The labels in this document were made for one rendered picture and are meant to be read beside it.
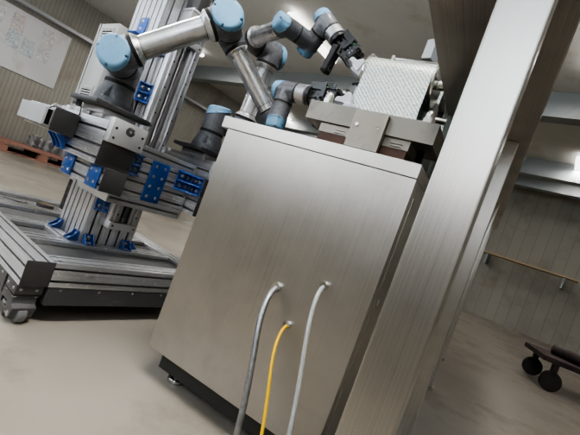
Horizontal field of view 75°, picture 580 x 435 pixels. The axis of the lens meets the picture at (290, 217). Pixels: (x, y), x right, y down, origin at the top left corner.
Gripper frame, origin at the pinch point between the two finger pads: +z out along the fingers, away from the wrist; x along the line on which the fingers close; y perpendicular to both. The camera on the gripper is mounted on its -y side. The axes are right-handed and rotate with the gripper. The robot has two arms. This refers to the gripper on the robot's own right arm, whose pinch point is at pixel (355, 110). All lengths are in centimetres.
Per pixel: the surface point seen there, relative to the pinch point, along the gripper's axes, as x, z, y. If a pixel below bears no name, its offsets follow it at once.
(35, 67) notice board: 264, -766, 51
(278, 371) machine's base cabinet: -26, 17, -84
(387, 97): -0.2, 9.9, 6.6
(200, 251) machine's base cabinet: -26, -22, -64
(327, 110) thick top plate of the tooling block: -19.9, 0.3, -8.7
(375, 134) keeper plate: -21.9, 18.0, -13.1
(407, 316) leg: -77, 49, -49
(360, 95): -0.3, 0.1, 5.5
